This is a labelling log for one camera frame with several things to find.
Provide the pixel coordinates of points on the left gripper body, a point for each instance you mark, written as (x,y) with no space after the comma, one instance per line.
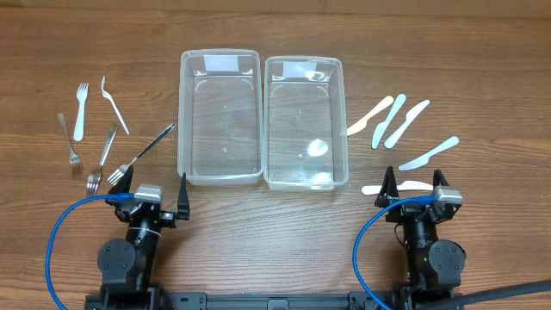
(148,211)

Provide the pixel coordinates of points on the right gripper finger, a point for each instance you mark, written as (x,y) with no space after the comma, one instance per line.
(439,179)
(388,194)

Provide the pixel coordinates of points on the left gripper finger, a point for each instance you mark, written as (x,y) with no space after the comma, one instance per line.
(124,183)
(183,211)

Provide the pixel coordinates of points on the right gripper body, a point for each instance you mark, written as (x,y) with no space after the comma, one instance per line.
(415,212)

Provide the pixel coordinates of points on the white plastic knife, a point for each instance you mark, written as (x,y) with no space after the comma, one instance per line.
(405,186)
(425,158)

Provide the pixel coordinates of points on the light blue plastic knife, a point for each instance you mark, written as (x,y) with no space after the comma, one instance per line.
(382,127)

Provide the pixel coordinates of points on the pale blue plastic knife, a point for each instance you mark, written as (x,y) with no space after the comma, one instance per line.
(410,117)

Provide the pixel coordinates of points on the beige plastic knife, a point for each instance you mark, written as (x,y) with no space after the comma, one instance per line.
(362,123)

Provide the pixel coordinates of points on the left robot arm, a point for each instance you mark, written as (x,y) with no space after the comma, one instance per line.
(127,264)

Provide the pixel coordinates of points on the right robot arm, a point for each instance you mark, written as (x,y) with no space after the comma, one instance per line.
(434,265)

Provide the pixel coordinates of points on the right clear plastic container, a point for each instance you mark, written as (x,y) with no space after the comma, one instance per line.
(305,144)

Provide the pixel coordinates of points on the clear plastic container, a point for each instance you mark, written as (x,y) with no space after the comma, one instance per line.
(305,144)
(220,117)

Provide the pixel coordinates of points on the left clear plastic container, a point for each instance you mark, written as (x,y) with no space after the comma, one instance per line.
(220,117)

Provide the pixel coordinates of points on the small silver metal fork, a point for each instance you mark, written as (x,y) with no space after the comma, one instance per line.
(75,161)

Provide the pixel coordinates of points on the thin white plastic fork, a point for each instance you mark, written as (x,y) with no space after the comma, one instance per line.
(107,96)

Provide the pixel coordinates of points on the black handled metal fork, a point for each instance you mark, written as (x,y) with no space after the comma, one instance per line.
(117,175)

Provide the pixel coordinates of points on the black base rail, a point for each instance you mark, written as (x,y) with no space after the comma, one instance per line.
(203,301)

